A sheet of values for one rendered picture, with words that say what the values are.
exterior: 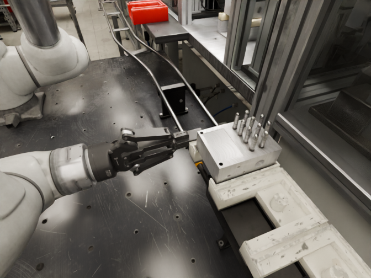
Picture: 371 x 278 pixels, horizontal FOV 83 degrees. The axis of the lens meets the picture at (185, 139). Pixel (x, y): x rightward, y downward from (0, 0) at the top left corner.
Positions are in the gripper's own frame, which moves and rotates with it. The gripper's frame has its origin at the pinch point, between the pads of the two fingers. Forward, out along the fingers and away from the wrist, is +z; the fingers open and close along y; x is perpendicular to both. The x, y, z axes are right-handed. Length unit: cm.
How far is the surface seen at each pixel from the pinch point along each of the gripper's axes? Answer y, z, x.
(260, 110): 0.1, 20.6, 2.6
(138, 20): 5, 4, 69
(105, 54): -88, -15, 268
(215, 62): 1.4, 20.6, 28.6
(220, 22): 7, 31, 47
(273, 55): 13.3, 21.3, 4.5
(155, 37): 3, 7, 52
